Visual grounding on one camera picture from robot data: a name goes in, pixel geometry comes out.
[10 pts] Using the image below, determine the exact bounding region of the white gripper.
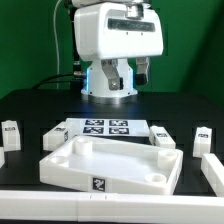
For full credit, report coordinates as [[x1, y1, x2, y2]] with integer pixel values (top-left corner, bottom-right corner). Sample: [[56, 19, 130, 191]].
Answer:
[[74, 3, 163, 90]]

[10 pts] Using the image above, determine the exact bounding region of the white cable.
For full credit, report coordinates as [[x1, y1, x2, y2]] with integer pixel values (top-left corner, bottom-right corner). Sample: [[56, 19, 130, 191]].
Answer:
[[53, 0, 64, 90]]

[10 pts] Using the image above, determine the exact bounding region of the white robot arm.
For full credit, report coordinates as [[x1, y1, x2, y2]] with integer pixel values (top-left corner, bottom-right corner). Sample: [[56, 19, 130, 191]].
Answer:
[[71, 0, 163, 104]]

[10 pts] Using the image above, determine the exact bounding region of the white left fence piece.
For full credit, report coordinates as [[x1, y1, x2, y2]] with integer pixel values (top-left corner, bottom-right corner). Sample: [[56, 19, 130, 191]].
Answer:
[[0, 147, 5, 168]]

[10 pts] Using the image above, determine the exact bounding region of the white front fence bar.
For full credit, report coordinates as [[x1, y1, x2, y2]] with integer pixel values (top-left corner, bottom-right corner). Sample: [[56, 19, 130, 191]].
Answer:
[[0, 190, 224, 224]]

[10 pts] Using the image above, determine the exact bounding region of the white right fence bar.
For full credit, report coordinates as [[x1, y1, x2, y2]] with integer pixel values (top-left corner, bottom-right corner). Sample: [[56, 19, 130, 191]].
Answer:
[[201, 153, 224, 197]]

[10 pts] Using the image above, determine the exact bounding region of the black cable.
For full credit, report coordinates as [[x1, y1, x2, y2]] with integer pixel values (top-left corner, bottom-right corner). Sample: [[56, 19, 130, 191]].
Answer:
[[31, 73, 84, 90]]

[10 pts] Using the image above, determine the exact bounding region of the white marker sheet with tags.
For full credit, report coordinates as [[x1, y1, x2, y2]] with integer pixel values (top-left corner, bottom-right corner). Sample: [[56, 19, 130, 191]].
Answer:
[[66, 118, 149, 137]]

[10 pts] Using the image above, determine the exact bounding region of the white fence bar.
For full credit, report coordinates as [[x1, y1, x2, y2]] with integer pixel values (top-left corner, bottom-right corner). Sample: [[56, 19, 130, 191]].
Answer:
[[201, 153, 224, 197], [0, 190, 224, 224]]

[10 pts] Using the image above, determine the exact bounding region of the white desk tabletop tray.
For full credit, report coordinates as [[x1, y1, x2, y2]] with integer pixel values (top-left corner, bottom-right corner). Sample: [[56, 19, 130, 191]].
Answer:
[[39, 136, 183, 195]]

